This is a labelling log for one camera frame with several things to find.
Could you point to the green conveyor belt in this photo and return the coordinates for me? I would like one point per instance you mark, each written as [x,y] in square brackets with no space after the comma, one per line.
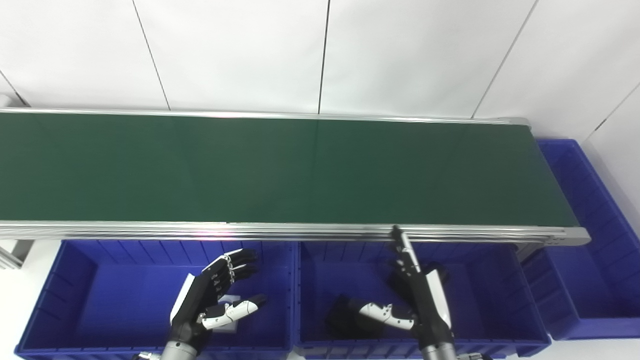
[300,232]
[280,170]

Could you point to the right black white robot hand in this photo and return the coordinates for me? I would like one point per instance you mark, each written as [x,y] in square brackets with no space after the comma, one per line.
[430,310]

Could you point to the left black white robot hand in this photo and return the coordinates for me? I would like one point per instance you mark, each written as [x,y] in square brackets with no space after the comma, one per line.
[200,295]

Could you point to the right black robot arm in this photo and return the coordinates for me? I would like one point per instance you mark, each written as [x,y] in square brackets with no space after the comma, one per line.
[440,354]

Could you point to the aluminium conveyor leg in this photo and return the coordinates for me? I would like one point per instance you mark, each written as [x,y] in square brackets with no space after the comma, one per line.
[12,252]
[527,252]

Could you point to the blue plastic bin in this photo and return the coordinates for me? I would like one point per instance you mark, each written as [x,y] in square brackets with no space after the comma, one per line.
[115,300]
[490,300]
[590,280]

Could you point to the black cylinder part square base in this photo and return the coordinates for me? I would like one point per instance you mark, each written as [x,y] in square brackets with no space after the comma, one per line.
[345,320]

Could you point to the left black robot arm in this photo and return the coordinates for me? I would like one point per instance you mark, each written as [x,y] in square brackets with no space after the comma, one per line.
[179,351]

